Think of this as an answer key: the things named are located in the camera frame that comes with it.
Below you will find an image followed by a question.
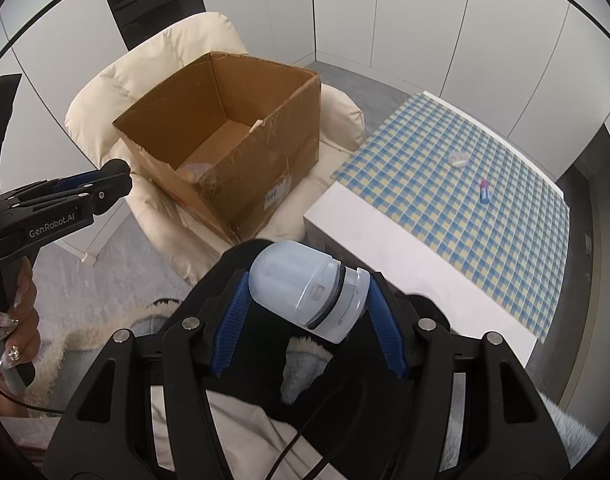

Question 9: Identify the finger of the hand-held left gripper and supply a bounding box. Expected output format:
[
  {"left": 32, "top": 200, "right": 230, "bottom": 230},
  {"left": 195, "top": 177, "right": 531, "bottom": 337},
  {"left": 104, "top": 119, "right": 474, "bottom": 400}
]
[
  {"left": 79, "top": 182, "right": 131, "bottom": 217},
  {"left": 49, "top": 158, "right": 134, "bottom": 192}
]

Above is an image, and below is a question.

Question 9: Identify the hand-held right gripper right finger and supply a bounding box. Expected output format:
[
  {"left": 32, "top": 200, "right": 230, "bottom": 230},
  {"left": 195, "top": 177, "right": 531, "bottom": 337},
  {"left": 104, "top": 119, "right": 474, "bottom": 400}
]
[{"left": 366, "top": 273, "right": 572, "bottom": 480}]

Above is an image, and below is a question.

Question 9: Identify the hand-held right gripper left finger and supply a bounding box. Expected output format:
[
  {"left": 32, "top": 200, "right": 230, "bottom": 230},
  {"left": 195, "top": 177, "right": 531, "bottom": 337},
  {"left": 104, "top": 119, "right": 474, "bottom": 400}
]
[{"left": 42, "top": 270, "right": 252, "bottom": 480}]

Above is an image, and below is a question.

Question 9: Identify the clear jar with blue lid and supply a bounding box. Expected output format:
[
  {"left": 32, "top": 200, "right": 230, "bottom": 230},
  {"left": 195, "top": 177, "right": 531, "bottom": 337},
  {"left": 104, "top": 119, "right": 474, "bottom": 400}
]
[{"left": 249, "top": 241, "right": 371, "bottom": 345}]

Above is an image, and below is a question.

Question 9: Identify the brown cardboard box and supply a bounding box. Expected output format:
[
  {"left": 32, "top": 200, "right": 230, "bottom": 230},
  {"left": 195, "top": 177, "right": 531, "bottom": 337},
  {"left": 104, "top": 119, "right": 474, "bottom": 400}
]
[{"left": 112, "top": 51, "right": 321, "bottom": 244}]

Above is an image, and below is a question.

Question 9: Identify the person's left hand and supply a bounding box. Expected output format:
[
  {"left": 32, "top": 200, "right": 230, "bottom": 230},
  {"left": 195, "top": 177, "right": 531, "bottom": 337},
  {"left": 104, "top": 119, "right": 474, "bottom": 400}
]
[{"left": 0, "top": 266, "right": 41, "bottom": 386}]

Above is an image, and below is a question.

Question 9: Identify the white low table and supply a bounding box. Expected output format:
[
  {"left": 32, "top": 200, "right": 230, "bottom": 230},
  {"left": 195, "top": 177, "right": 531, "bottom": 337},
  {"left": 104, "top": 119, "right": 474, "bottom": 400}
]
[{"left": 303, "top": 91, "right": 572, "bottom": 367}]

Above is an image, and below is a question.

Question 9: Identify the light blue fleece robe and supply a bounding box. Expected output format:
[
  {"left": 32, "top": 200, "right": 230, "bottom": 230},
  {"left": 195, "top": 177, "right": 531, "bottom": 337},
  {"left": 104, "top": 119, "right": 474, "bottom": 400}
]
[{"left": 32, "top": 297, "right": 603, "bottom": 475}]

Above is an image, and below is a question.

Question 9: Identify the cream padded armchair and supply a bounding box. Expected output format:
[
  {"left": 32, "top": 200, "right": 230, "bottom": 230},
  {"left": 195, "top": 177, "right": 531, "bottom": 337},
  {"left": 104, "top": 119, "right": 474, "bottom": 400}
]
[{"left": 65, "top": 11, "right": 366, "bottom": 286}]

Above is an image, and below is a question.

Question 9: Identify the cream top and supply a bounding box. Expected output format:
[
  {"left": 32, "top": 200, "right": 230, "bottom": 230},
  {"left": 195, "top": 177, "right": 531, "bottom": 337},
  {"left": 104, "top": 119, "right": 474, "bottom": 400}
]
[{"left": 150, "top": 385, "right": 327, "bottom": 480}]

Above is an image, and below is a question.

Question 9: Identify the blue yellow checkered tablecloth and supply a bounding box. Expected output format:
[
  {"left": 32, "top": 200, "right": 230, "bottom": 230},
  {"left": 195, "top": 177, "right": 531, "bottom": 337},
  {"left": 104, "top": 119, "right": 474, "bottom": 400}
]
[{"left": 331, "top": 95, "right": 572, "bottom": 337}]

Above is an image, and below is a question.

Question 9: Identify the black built-in oven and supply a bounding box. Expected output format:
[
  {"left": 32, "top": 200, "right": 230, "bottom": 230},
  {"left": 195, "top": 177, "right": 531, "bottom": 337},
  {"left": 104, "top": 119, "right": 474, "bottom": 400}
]
[{"left": 94, "top": 0, "right": 206, "bottom": 52}]

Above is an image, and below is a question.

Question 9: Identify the black cable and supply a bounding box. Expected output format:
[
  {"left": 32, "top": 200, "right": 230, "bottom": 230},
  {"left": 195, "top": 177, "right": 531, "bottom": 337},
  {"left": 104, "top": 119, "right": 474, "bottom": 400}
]
[{"left": 266, "top": 381, "right": 367, "bottom": 480}]

